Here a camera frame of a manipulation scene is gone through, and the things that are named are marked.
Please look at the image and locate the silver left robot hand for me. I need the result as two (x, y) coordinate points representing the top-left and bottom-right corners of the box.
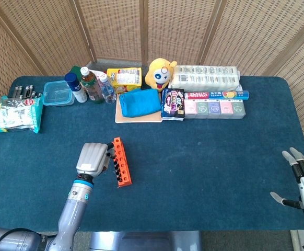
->
(75, 142), (116, 184)

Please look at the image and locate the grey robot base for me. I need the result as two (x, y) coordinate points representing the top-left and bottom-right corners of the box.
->
(89, 231), (202, 251)

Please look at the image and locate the orange bit holder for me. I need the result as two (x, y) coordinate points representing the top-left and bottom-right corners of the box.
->
(106, 136), (133, 188)

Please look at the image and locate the beige notebook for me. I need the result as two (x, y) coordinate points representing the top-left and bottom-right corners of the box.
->
(114, 93), (163, 124)

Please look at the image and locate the clear water bottle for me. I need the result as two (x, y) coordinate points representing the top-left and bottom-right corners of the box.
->
(99, 73), (117, 104)

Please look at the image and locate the green tea bottle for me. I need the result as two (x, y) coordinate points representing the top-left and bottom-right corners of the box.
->
(79, 66), (105, 104)

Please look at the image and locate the white bottle blue cap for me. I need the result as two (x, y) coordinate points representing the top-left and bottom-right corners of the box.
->
(64, 72), (88, 104)

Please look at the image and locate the clear container blue lid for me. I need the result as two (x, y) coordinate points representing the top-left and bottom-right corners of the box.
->
(42, 80), (75, 107)

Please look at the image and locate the blue folded cloth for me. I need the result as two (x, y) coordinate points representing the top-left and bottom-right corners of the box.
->
(119, 88), (162, 118)

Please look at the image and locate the pink white pack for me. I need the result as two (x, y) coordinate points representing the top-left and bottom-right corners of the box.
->
(91, 69), (108, 84)

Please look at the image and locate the yellow cardboard box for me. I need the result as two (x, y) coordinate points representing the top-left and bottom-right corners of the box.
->
(107, 67), (143, 94)

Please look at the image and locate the green wet wipes pack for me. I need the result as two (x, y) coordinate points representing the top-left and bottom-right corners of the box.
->
(0, 95), (44, 134)

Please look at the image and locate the dark green pack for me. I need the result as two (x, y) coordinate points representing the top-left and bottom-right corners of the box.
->
(70, 65), (84, 79)

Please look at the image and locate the purple snack packet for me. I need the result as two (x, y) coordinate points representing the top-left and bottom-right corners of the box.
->
(160, 88), (185, 121)

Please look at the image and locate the blue table carpet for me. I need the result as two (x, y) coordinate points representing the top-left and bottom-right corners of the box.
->
(0, 75), (304, 232)

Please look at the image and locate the yellow plush toy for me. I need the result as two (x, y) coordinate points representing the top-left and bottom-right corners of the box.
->
(144, 58), (178, 92)

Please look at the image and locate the pastel box row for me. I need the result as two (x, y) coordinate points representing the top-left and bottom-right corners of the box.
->
(184, 99), (247, 120)

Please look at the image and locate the plastic food wrap box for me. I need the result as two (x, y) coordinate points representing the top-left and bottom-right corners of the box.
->
(184, 90), (250, 100)

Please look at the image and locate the white tissue multipack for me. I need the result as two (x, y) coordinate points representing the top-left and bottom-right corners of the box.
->
(168, 65), (243, 92)

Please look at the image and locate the rattan folding screen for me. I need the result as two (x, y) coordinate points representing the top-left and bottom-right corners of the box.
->
(0, 0), (304, 143)

